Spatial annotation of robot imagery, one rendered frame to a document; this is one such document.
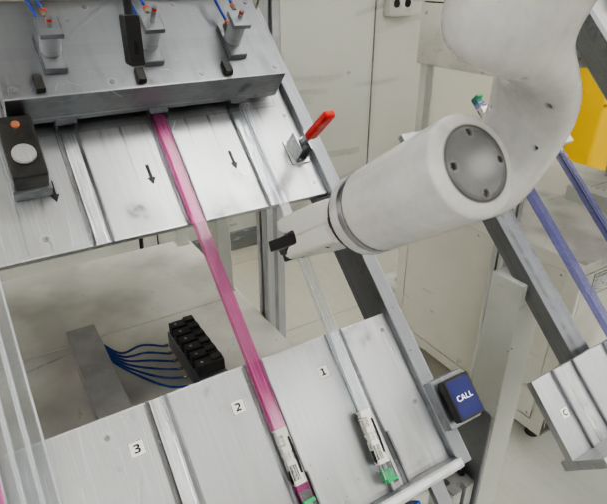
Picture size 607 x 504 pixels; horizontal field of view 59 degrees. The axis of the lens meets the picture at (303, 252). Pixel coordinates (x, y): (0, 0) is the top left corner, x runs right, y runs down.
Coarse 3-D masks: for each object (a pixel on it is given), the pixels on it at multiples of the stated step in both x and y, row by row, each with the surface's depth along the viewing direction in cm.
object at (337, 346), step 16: (240, 112) 74; (256, 128) 72; (256, 144) 71; (272, 176) 70; (272, 192) 70; (288, 208) 69; (304, 272) 66; (320, 288) 66; (320, 304) 65; (320, 320) 65; (336, 336) 64; (336, 352) 63; (352, 368) 63; (352, 384) 62; (352, 400) 62; (384, 464) 60; (384, 480) 59
